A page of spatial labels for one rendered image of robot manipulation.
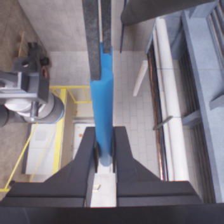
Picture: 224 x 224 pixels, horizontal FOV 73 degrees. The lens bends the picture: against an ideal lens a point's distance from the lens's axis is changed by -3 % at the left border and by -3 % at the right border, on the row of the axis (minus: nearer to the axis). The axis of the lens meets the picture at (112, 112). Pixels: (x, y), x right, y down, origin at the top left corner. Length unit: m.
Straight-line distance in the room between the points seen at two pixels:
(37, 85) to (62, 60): 5.17
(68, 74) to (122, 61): 1.76
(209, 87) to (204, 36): 1.26
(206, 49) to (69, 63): 3.79
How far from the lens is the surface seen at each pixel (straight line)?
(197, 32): 4.23
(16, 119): 0.52
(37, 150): 4.17
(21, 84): 0.29
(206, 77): 3.60
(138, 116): 4.48
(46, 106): 0.39
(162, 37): 4.16
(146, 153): 4.36
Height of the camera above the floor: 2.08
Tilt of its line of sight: 1 degrees up
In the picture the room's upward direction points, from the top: 90 degrees clockwise
